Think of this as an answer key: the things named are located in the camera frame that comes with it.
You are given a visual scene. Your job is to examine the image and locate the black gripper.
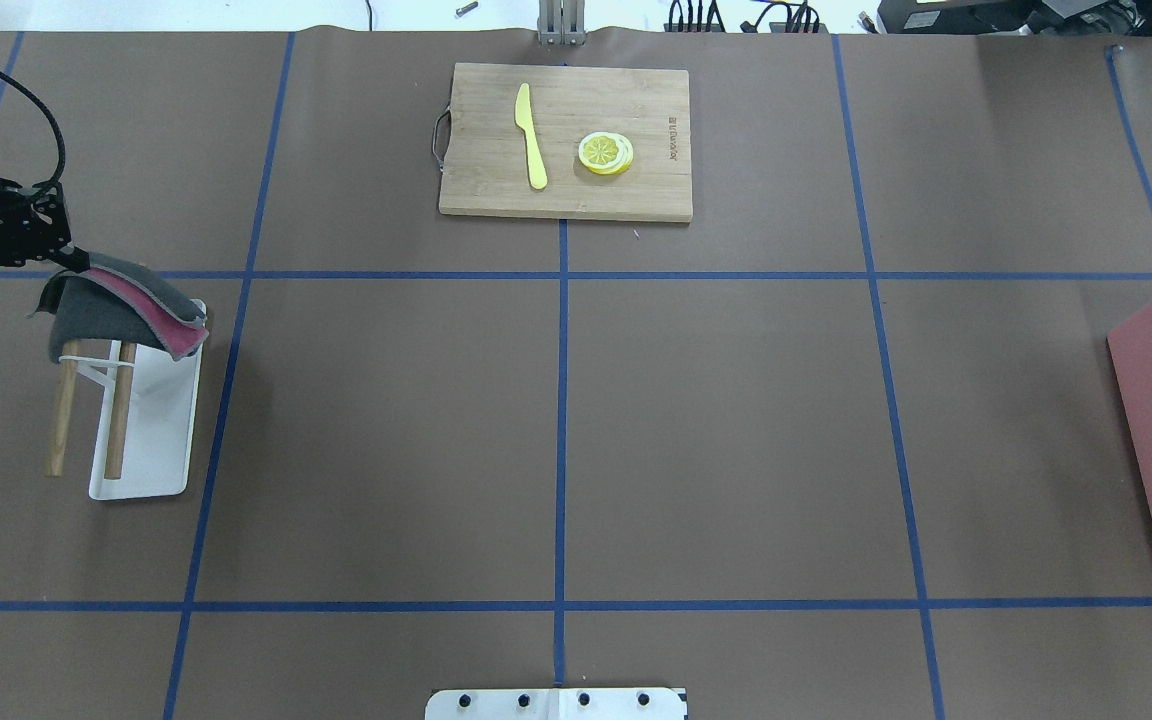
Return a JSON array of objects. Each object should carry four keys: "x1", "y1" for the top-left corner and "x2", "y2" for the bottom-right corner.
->
[{"x1": 0, "y1": 184, "x2": 91, "y2": 273}]

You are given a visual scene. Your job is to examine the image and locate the grey and pink cloth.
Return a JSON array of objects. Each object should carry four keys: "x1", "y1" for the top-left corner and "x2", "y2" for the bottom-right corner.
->
[{"x1": 35, "y1": 252, "x2": 209, "y2": 364}]

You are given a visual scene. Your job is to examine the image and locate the left wooden rack dowel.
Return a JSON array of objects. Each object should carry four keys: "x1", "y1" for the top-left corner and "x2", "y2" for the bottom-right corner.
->
[{"x1": 44, "y1": 340, "x2": 81, "y2": 478}]

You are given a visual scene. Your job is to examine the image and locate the wooden rack dowel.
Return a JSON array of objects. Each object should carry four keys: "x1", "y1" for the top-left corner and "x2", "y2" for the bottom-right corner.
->
[
  {"x1": 44, "y1": 340, "x2": 81, "y2": 478},
  {"x1": 103, "y1": 342, "x2": 138, "y2": 480}
]

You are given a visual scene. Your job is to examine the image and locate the right wooden rack dowel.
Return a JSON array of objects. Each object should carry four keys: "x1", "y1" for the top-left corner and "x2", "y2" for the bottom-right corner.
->
[{"x1": 103, "y1": 342, "x2": 138, "y2": 480}]

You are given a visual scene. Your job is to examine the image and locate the black equipment at corner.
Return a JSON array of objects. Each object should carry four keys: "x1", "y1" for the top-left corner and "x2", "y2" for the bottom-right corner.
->
[{"x1": 877, "y1": 1, "x2": 1152, "y2": 37}]

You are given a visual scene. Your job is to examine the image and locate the white rack tray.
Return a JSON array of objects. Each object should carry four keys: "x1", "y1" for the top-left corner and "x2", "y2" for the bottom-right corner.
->
[{"x1": 77, "y1": 341, "x2": 204, "y2": 501}]

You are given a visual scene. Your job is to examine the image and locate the bamboo cutting board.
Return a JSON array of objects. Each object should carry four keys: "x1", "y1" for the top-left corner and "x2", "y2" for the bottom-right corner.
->
[{"x1": 438, "y1": 61, "x2": 694, "y2": 223}]

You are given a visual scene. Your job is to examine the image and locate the yellow plastic knife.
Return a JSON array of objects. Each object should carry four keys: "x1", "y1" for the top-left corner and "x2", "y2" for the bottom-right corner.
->
[{"x1": 513, "y1": 82, "x2": 550, "y2": 191}]

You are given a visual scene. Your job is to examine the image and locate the yellow lemon slices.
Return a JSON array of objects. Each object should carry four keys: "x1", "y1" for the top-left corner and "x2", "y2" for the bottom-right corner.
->
[{"x1": 577, "y1": 131, "x2": 635, "y2": 176}]

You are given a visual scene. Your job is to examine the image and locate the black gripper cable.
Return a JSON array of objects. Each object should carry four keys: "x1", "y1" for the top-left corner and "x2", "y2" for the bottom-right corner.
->
[{"x1": 0, "y1": 61, "x2": 68, "y2": 191}]

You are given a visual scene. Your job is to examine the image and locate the black cables at edge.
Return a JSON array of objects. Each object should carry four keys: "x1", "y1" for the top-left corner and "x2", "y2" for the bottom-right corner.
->
[{"x1": 664, "y1": 0, "x2": 827, "y2": 35}]

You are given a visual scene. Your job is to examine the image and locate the metal camera stand post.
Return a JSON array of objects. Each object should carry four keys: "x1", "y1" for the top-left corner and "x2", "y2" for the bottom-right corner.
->
[{"x1": 536, "y1": 0, "x2": 588, "y2": 47}]

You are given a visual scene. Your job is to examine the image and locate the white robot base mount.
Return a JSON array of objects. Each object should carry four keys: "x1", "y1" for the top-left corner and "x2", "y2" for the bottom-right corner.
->
[{"x1": 424, "y1": 687, "x2": 689, "y2": 719}]

